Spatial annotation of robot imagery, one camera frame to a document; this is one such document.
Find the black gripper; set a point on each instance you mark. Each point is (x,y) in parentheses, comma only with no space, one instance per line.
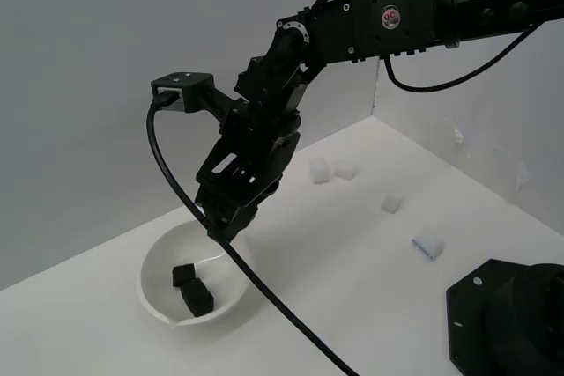
(264,147)

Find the white foam cube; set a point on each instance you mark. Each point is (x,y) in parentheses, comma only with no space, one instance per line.
(320,171)
(391,203)
(345,170)

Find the tall black foam box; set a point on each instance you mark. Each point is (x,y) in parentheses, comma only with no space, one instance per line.
(197,299)

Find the small black foam box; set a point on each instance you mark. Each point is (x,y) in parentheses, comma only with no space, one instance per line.
(183,274)

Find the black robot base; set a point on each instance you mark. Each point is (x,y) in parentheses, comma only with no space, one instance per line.
(506,327)

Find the white bowl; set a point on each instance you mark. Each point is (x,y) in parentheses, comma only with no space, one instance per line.
(163,261)

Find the clear plastic film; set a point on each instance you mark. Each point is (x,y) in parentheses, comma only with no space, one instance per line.
(456,134)

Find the white foam block blue label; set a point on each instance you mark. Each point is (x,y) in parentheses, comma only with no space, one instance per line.
(429,241)

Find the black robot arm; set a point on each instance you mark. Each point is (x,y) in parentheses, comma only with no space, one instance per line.
(484,2)

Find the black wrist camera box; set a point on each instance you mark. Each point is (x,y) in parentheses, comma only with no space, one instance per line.
(189,90)

